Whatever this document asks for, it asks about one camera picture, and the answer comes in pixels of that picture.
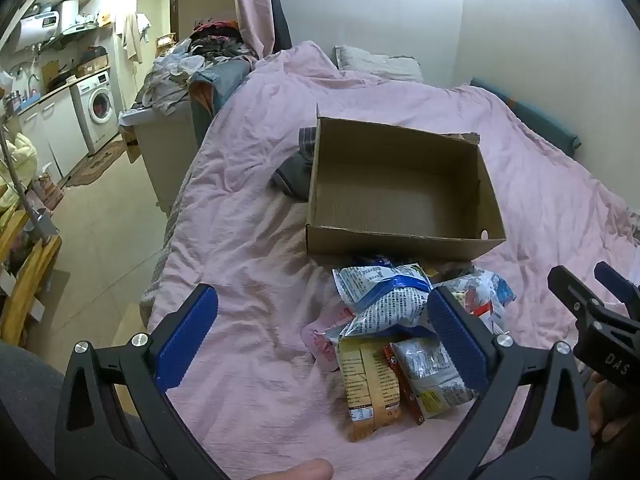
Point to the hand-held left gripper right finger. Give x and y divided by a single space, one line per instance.
457 345

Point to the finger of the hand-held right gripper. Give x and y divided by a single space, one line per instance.
616 282
570 290

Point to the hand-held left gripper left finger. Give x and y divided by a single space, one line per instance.
187 340

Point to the white silver snack packet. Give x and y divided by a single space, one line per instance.
425 365

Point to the white red snack packet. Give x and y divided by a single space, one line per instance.
482 290

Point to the thin red snack packet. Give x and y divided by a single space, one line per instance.
390 360

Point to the yellow snack packet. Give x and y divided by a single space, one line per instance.
367 390

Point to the brown cardboard box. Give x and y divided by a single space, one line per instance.
400 245

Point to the white blue green-label snack bag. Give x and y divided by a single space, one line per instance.
360 277

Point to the pink snack packet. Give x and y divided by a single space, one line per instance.
325 345

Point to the person's right hand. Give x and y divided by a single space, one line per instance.
595 402

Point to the person's left hand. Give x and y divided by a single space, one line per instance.
305 471

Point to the wooden rack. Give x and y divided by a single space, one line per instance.
30 285

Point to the teal bolster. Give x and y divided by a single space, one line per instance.
540 117

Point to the person's grey clothing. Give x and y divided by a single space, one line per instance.
25 410

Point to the beige bedside cabinet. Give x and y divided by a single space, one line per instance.
160 160

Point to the grey striped cloth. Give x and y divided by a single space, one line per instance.
295 175

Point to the brown patterned rug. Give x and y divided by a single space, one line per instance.
95 165

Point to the white kitchen cabinet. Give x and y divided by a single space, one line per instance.
55 135

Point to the white washing machine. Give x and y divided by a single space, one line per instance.
97 110

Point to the yellow jacket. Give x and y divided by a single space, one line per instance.
20 155

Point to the light clothes pile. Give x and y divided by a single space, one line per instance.
170 80

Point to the small cardboard box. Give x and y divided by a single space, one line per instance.
92 65

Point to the grey pillow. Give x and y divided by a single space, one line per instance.
375 62

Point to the dark clothes pile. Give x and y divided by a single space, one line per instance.
215 40

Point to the white hanging towel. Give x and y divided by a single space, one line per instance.
132 35

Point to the black headboard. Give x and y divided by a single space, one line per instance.
280 15

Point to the pink draped sheet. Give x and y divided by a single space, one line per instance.
252 5

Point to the white water heater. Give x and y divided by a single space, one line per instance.
45 25

